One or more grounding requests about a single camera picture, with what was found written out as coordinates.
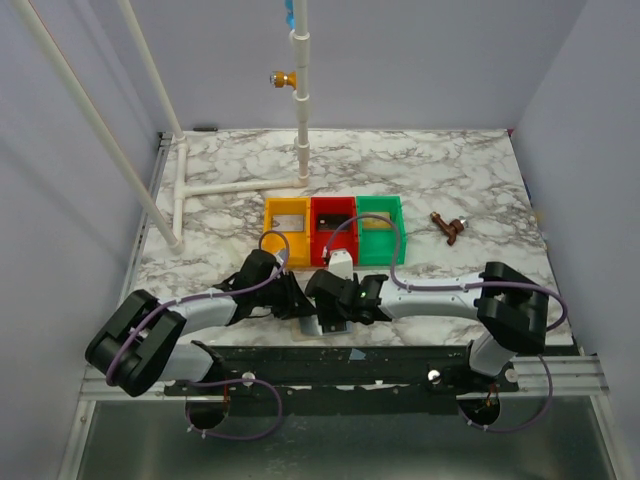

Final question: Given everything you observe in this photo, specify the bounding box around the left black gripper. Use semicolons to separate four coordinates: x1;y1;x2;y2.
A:
253;272;316;320

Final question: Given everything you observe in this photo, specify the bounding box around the dark grey credit card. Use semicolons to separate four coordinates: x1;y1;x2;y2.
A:
317;322;352;337

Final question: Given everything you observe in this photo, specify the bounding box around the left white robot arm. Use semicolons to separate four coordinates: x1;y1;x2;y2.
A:
85;249;316;397

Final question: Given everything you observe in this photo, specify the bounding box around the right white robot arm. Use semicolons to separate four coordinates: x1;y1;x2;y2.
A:
305;262;555;392

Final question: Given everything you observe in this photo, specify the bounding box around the silver card in yellow bin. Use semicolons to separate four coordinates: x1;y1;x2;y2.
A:
271;214;305;233

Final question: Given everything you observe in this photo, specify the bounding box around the black card in red bin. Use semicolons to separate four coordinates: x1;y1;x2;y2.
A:
316;213;350;231

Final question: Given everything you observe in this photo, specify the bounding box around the gold card in green bin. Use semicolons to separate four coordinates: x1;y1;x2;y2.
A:
362;212;391;230

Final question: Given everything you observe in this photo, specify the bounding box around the yellow plastic bin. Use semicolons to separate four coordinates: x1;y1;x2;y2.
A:
263;197;311;268

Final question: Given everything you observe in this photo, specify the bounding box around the red plastic bin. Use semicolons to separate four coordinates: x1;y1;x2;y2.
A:
310;196;359;267

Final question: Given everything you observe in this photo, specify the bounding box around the green plastic bin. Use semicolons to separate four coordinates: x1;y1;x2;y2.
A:
356;196;407;266

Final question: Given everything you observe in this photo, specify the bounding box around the brown brass faucet valve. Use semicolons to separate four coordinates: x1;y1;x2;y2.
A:
430;212;468;246

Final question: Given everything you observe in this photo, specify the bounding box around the orange nozzle on pipe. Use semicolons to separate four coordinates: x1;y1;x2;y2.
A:
269;71;297;90

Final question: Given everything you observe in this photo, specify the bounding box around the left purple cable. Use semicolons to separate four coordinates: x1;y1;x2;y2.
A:
104;230;292;441

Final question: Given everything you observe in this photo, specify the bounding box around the purple cable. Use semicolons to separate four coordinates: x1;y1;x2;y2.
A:
324;213;569;434
104;230;292;441

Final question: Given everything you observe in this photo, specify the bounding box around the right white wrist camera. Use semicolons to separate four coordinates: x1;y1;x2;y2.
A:
327;249;354;279

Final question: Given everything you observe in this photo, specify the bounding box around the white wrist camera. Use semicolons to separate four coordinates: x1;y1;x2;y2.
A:
274;249;289;265
327;249;354;279

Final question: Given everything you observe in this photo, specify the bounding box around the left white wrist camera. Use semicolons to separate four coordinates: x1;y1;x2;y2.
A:
274;249;289;265

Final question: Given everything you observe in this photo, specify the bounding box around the black mounting rail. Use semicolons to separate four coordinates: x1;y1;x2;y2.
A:
149;344;586;416

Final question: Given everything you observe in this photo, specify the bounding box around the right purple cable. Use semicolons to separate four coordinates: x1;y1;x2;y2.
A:
324;213;569;434

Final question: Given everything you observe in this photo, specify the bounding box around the aluminium extrusion frame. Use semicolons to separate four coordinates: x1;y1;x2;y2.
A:
79;364;171;401

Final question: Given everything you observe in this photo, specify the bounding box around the white PVC pipe frame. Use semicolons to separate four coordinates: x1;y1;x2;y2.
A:
11;1;311;255

